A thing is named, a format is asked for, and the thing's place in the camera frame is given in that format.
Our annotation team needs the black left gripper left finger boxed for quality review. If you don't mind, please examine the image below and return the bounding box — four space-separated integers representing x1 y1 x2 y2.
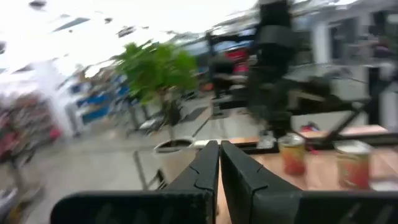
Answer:
161 139 220 193

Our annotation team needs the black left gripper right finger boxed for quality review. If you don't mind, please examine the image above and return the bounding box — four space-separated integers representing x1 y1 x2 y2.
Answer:
220 140 302 224

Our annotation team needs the red-orange corn can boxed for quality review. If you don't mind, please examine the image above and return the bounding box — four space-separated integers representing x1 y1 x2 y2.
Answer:
278 133 307 176
334 140 373 190

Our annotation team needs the black-framed wooden shelf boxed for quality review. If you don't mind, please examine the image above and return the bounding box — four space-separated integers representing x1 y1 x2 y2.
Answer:
132 149 169 191

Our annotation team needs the red tag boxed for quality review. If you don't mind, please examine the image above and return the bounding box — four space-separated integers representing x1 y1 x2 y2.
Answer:
300 123 321 133

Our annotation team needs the green plant in white pot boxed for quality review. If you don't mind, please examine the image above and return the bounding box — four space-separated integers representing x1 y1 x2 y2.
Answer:
111 40 201 184

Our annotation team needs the shelving with blue bins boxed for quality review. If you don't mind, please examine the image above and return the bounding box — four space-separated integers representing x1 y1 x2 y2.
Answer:
70 82 131 124

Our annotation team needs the parts drawer rack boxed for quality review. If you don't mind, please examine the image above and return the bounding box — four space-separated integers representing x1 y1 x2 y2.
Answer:
0 93 62 162

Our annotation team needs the black aluminium table frame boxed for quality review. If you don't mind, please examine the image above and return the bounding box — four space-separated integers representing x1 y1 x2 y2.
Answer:
192 108 398 155

